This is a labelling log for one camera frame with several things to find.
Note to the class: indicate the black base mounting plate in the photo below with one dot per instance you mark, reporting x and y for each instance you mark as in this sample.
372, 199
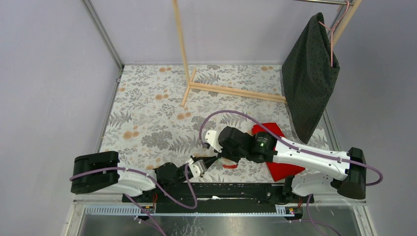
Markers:
236, 194

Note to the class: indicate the large keyring with red handle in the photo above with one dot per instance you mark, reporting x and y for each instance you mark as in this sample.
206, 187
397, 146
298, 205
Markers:
227, 164

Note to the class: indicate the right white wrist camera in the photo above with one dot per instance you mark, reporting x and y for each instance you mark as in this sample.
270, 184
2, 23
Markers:
211, 140

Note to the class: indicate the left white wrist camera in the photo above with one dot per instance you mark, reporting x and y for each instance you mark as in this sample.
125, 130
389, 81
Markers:
197, 168

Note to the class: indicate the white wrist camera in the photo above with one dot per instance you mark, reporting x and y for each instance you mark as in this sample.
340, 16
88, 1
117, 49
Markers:
211, 140
197, 168

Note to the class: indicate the floral patterned table mat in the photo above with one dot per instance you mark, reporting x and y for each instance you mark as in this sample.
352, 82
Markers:
148, 127

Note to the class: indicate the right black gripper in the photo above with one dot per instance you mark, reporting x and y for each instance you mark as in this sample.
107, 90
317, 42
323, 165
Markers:
224, 154

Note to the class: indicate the slotted cable duct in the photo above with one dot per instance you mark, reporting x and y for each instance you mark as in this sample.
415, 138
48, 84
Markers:
204, 210

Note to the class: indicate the dark dotted hanging garment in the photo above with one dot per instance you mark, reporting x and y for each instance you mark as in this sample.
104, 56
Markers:
309, 75

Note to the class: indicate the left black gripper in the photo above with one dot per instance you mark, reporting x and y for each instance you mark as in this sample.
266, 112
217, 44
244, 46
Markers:
207, 161

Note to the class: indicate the pink clothes hanger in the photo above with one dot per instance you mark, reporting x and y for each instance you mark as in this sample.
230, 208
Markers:
333, 29

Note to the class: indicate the red cloth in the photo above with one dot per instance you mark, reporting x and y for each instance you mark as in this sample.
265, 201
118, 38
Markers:
280, 167

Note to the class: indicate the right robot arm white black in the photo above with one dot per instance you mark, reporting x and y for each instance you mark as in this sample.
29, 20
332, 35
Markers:
341, 172

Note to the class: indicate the aluminium frame post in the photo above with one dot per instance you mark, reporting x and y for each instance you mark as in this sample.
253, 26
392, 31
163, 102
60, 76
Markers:
91, 11

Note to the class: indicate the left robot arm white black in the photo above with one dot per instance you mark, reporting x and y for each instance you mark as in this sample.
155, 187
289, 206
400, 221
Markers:
105, 171

